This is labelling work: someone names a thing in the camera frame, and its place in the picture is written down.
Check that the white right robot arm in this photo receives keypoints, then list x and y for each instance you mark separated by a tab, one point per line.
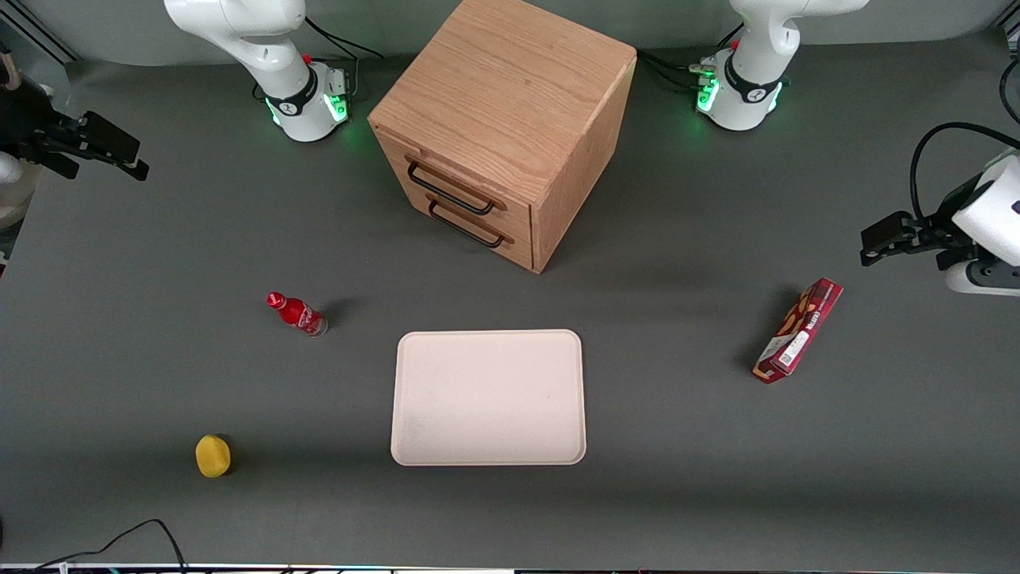
263	48

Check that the yellow lemon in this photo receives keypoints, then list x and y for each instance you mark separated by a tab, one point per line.
213	456

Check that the aluminium frame profile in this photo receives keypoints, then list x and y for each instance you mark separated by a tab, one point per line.
40	28

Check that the wooden drawer cabinet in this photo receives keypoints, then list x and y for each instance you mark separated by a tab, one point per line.
510	80

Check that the red soda bottle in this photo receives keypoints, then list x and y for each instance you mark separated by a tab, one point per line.
296	313

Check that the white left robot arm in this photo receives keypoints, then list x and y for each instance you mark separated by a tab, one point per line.
757	72

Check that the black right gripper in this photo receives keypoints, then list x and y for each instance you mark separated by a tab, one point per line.
24	118

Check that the pale pink plastic tray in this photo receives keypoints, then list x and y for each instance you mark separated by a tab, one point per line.
488	399

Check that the red snack box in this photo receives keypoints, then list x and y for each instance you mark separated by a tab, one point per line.
799	331

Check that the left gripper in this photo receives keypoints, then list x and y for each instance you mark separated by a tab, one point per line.
943	224

